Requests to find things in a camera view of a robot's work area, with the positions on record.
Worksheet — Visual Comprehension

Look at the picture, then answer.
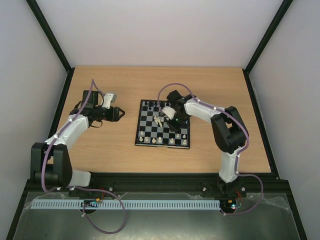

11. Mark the black and grey chessboard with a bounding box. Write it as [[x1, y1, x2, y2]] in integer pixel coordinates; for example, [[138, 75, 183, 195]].
[[134, 99, 191, 149]]

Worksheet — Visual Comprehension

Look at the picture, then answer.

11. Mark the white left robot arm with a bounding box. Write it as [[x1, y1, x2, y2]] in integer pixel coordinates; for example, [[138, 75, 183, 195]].
[[30, 90, 125, 192]]

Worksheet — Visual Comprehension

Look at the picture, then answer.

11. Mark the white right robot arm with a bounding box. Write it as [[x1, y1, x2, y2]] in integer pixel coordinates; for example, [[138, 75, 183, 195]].
[[162, 90, 249, 196]]

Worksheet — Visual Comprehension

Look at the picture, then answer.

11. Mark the white king piece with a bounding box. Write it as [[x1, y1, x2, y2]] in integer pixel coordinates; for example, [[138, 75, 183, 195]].
[[154, 116, 164, 128]]

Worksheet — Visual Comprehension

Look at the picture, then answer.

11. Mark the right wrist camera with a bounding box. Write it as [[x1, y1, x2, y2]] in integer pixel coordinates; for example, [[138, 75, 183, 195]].
[[162, 106, 176, 120]]

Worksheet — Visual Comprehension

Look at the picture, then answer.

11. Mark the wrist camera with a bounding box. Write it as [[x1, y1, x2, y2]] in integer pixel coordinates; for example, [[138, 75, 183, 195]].
[[101, 93, 117, 109], [162, 106, 176, 120]]

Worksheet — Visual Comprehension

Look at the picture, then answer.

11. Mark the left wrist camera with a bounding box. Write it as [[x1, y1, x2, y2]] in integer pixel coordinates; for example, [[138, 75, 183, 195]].
[[101, 93, 117, 109]]

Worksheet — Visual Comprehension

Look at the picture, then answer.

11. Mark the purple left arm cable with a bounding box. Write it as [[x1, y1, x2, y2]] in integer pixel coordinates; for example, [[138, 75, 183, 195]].
[[41, 79, 128, 235]]

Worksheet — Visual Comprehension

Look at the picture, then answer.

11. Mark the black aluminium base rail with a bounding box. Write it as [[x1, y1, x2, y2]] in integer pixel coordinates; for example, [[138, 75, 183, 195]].
[[26, 171, 291, 200]]

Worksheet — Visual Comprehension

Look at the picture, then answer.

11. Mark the light blue cable duct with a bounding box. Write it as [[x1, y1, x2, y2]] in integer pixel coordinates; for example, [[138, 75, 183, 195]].
[[30, 199, 221, 210]]

